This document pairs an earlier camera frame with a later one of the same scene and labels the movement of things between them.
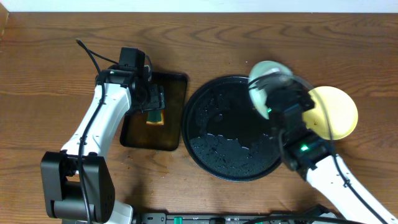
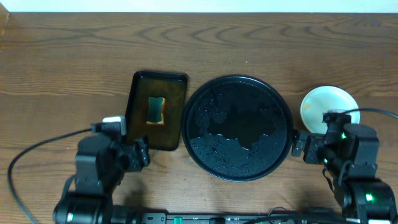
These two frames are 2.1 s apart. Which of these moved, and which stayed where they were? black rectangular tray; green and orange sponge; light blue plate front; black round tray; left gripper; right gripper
Moved: right gripper; left gripper; light blue plate front
Stayed: green and orange sponge; black round tray; black rectangular tray
